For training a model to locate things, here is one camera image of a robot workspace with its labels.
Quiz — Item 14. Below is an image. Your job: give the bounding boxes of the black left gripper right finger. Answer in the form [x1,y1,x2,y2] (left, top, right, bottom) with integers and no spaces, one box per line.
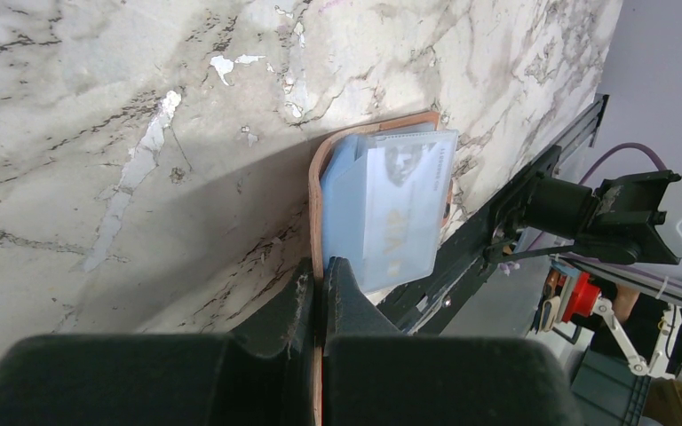
[321,257,583,425]

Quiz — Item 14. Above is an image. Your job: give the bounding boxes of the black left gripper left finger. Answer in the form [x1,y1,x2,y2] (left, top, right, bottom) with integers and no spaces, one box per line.
[0,259,314,425]

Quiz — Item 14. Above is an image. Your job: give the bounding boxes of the tan leather card holder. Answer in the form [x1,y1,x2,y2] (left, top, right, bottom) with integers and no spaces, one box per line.
[308,111,452,425]

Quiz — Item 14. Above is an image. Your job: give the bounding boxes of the white card with portrait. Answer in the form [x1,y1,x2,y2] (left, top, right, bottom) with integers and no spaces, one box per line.
[362,130,458,291]

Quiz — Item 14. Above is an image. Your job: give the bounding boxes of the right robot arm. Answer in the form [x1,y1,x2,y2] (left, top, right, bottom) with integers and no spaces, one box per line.
[518,170,682,264]

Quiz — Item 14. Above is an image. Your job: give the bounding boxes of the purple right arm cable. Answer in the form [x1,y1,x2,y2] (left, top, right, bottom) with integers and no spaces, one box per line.
[575,142,670,189]

